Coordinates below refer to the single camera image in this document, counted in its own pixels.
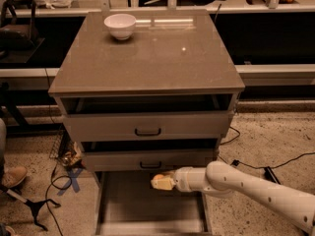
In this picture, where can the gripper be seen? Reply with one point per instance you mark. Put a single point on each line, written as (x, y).
(182, 179)

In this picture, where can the orange fruit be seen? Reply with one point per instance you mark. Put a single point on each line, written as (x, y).
(157, 177)

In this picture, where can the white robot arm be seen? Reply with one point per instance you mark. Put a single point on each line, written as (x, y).
(218, 179)

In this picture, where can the open bottom drawer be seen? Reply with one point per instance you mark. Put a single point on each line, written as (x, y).
(127, 205)

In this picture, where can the grey drawer cabinet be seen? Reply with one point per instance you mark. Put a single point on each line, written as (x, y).
(169, 53)

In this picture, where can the blue tape cross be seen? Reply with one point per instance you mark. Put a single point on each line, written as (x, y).
(72, 181)

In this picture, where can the black metal stand leg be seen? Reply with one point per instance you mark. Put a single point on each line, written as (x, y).
(270, 175)

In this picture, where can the black tripod foot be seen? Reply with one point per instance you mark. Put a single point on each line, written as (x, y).
(34, 206)

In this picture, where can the brown shoe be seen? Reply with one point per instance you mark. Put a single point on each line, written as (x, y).
(13, 176)

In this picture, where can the white ceramic bowl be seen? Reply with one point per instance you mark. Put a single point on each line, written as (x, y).
(120, 26)

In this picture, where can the black chair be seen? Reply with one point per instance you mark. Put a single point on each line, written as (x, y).
(18, 42)

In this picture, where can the middle drawer with handle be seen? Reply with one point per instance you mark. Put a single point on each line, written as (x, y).
(149, 154)

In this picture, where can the drawer with handle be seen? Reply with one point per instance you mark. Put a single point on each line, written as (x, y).
(160, 117)
(149, 154)

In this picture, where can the top drawer with handle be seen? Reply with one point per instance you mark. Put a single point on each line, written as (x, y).
(160, 117)

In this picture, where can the wire basket with items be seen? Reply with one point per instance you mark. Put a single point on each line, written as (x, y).
(65, 151)

